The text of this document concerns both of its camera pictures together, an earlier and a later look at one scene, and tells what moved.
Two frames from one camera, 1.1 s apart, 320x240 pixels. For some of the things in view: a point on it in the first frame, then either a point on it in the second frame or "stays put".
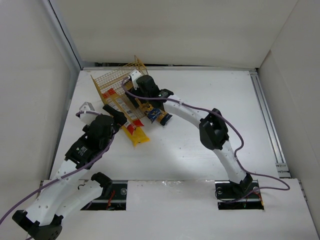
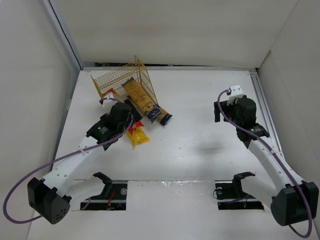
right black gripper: (137, 93) to (217, 111)
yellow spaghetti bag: (138, 136) stays put
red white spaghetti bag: (112, 99) stays put
